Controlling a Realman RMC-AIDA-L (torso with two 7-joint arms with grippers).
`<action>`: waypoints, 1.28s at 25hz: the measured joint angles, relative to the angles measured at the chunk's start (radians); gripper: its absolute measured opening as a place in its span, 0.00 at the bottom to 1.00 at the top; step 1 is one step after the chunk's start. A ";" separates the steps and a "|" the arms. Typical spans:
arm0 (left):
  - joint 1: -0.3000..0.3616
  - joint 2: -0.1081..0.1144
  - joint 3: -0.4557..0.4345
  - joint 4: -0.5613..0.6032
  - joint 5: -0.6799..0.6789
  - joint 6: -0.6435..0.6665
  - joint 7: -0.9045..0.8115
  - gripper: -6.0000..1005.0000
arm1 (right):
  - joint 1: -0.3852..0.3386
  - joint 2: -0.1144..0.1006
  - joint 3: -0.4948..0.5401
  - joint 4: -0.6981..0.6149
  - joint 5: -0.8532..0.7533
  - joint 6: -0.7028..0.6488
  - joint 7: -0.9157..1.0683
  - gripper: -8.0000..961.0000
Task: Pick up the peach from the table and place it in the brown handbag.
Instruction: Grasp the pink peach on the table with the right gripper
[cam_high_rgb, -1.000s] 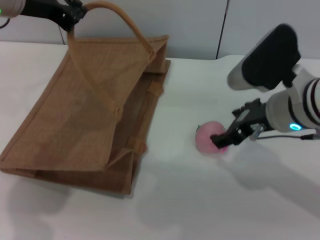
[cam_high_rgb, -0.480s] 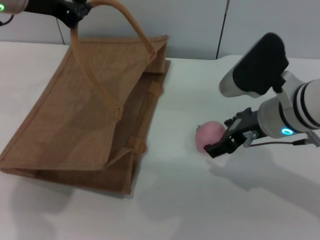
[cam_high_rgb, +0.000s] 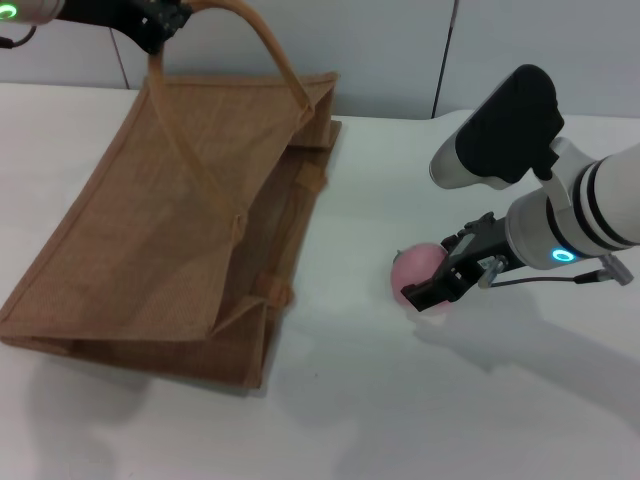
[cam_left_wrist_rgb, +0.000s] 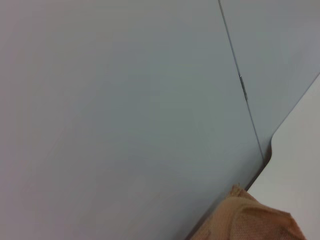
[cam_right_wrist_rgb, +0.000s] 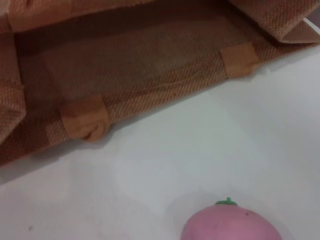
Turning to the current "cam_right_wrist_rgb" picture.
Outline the brown jute handbag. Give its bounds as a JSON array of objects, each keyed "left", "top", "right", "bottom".
[{"left": 0, "top": 0, "right": 320, "bottom": 168}]

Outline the pink peach with green stem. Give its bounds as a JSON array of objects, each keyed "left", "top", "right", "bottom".
[{"left": 180, "top": 196, "right": 284, "bottom": 240}]

